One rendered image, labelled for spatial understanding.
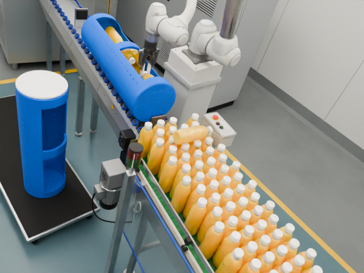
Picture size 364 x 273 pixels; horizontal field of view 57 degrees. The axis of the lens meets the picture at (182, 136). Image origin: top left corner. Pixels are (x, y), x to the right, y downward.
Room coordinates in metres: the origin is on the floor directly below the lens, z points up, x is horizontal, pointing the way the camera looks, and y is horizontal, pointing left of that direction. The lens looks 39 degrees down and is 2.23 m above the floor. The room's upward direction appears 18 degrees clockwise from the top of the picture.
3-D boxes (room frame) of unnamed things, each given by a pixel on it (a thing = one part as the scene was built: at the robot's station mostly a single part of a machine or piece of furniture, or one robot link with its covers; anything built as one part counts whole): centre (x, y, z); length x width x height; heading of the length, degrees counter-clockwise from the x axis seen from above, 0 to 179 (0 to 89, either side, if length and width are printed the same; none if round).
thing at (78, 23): (2.52, 1.07, 1.00); 0.10 x 0.04 x 0.15; 133
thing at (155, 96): (1.91, 0.51, 1.09); 0.88 x 0.28 x 0.28; 43
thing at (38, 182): (1.51, 0.85, 0.59); 0.28 x 0.28 x 0.88
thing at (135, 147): (1.02, 0.17, 1.18); 0.06 x 0.06 x 0.16
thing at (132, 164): (1.02, 0.17, 1.18); 0.06 x 0.06 x 0.05
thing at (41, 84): (1.51, 0.85, 1.03); 0.28 x 0.28 x 0.01
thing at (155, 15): (1.80, 0.33, 1.49); 0.13 x 0.11 x 0.16; 55
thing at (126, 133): (1.37, 0.28, 0.95); 0.10 x 0.07 x 0.10; 133
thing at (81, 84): (2.26, 0.93, 0.31); 0.06 x 0.06 x 0.63; 43
